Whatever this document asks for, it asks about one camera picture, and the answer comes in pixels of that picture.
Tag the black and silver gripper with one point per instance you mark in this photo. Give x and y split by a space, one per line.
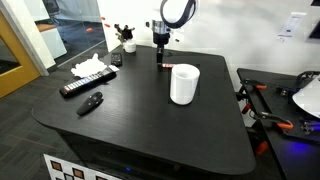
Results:
161 35

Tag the red and white Expo marker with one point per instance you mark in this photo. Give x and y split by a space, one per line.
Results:
168 66

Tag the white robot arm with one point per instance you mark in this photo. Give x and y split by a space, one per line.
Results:
172 14

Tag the white vase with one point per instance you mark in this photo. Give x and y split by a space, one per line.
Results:
130 46

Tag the white ceramic mug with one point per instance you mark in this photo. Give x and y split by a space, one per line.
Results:
184 80

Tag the black TV remote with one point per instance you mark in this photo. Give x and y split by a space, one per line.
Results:
116 59

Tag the crumpled white tissue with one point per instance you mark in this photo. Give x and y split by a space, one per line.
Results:
88 67

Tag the small black clicker remote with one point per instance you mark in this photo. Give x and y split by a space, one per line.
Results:
90 103

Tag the long black and silver remote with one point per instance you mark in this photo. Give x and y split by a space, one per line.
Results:
87 82

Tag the checkered calibration board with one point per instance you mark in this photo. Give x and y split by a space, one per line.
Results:
60 169

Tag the black perforated side table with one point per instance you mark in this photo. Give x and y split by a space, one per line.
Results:
292 133

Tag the orange-handled clamp rear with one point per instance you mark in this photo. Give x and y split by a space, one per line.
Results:
254 83

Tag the orange-handled clamp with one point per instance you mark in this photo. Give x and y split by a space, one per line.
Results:
282 123
254 83

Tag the orange-handled clamp front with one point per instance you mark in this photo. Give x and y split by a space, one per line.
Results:
282 123

